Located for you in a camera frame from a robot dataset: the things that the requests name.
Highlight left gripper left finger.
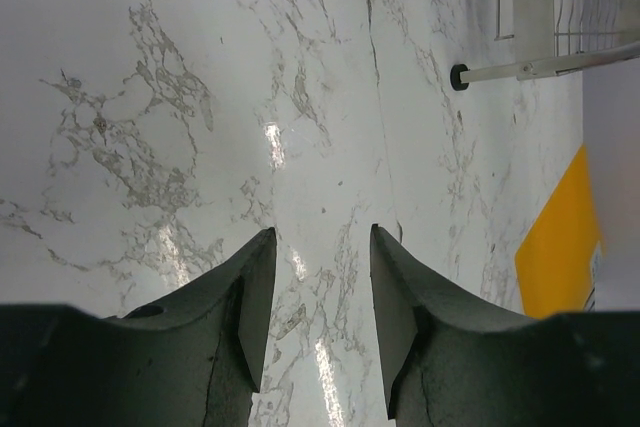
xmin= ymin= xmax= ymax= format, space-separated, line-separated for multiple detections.
xmin=1 ymin=228 xmax=277 ymax=426

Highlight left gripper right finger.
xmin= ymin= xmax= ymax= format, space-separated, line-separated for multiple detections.
xmin=370 ymin=226 xmax=639 ymax=426

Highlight stainless steel dish rack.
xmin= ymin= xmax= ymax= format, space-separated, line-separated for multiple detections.
xmin=450 ymin=0 xmax=639 ymax=91

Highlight orange cutting board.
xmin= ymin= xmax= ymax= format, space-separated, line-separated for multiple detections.
xmin=515 ymin=146 xmax=602 ymax=319

